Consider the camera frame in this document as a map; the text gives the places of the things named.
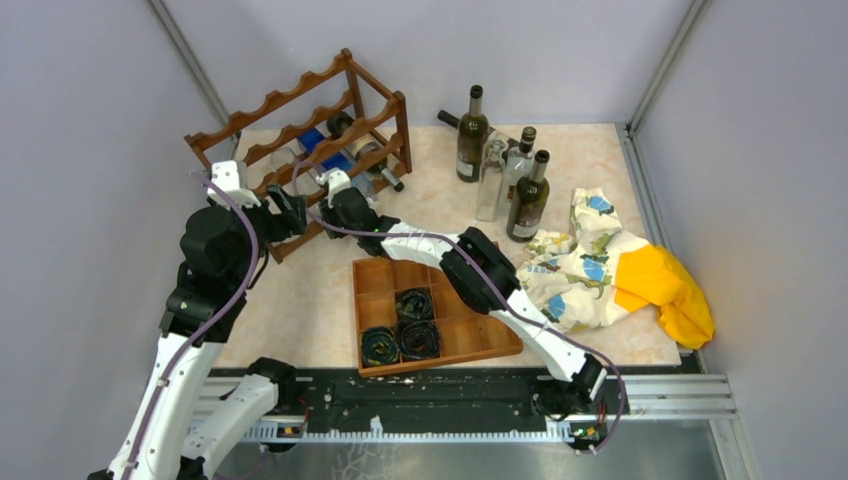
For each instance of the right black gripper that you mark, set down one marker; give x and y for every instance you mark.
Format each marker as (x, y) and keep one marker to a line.
(326, 212)

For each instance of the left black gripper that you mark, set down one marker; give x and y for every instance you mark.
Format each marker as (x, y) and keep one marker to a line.
(292, 219)

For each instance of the brown wooden wine rack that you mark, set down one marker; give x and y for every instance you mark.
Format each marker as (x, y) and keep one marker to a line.
(389, 127)

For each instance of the dark wine bottle beige label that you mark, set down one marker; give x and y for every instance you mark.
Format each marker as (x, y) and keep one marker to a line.
(338, 124)

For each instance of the blue square glass bottle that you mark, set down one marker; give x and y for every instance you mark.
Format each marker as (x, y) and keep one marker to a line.
(312, 138)

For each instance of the wooden compartment tray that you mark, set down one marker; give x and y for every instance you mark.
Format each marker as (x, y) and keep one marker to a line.
(466, 336)

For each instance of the dark wine bottle grey label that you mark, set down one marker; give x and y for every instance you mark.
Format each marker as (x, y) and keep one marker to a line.
(472, 137)

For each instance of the clear glass bottle back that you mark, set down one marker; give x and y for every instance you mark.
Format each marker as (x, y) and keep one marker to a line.
(490, 181)

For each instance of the clear glass bottle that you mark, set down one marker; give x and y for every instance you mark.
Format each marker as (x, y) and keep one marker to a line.
(490, 181)
(306, 183)

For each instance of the dark green wine bottle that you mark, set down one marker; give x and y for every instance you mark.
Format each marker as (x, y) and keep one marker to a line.
(530, 197)

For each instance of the clear glass bottle front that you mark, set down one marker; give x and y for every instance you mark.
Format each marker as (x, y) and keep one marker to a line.
(306, 183)

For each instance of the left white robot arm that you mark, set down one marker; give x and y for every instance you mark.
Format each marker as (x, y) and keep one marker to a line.
(222, 245)

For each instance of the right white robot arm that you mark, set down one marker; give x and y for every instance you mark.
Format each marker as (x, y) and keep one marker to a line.
(484, 279)

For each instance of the lying green wine bottle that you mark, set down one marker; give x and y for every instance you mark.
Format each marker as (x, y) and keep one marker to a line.
(493, 135)

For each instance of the rolled dark green tie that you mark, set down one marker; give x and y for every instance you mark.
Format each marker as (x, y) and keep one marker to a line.
(378, 347)

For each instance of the rolled dark blue tie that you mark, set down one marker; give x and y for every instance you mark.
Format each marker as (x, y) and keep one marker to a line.
(418, 340)

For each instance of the dinosaur print white cloth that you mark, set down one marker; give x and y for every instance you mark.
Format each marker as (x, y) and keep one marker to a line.
(572, 278)

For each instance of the yellow cloth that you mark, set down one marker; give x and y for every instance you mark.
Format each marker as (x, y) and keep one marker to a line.
(652, 275)

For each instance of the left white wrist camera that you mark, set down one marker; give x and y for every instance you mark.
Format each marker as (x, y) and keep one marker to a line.
(230, 176)

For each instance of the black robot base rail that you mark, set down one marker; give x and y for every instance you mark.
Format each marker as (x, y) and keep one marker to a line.
(482, 405)

